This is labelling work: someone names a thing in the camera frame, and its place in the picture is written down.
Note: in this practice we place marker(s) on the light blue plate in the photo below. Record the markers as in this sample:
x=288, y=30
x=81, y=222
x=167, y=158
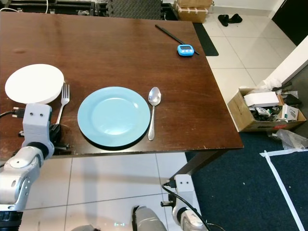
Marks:
x=114, y=117

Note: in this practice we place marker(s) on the silver fork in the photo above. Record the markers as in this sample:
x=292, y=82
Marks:
x=64, y=92

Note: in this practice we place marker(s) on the white bowl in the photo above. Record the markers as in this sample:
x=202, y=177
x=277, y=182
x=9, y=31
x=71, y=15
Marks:
x=33, y=83

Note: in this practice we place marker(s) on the dark blue carpet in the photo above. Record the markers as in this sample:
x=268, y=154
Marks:
x=236, y=192

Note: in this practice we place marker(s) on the grey robot left leg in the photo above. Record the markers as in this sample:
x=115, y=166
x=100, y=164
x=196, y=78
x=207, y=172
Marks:
x=83, y=228

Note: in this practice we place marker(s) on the dark brown wooden table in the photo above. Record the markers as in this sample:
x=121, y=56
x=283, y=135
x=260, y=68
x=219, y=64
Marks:
x=110, y=53

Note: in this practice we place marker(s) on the silver spoon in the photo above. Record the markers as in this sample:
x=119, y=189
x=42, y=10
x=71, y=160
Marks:
x=154, y=96

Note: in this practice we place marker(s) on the open cardboard box with clutter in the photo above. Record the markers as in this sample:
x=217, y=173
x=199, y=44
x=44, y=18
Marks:
x=240, y=118

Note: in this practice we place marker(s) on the white floor tape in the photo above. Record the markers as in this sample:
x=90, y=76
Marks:
x=276, y=178

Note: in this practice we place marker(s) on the white carton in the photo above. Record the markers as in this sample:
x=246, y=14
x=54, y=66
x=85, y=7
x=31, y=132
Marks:
x=261, y=99

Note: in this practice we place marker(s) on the clear plastic bag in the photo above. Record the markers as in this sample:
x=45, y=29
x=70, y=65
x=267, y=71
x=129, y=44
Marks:
x=291, y=139

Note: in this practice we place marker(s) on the small blue timer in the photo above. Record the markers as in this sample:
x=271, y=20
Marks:
x=186, y=49

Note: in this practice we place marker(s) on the black foam mat stack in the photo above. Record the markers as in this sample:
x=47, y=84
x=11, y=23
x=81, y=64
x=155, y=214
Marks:
x=134, y=8

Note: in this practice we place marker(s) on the long black stick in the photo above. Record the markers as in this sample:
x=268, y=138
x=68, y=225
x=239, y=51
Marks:
x=168, y=33

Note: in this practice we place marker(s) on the black floor mat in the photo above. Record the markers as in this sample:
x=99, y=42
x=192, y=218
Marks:
x=207, y=41

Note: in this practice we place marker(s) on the black slipper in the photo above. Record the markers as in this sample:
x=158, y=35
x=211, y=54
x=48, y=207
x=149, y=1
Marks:
x=223, y=20
x=236, y=18

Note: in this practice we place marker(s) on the black cabinet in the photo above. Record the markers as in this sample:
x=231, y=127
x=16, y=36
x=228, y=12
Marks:
x=291, y=17

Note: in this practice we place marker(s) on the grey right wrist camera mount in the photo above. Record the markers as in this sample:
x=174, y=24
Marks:
x=183, y=185

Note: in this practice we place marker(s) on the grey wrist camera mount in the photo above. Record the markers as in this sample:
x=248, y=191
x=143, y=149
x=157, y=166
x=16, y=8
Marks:
x=183, y=185
x=37, y=120

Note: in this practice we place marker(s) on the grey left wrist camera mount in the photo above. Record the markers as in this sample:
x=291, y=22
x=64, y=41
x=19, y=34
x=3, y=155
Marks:
x=37, y=120

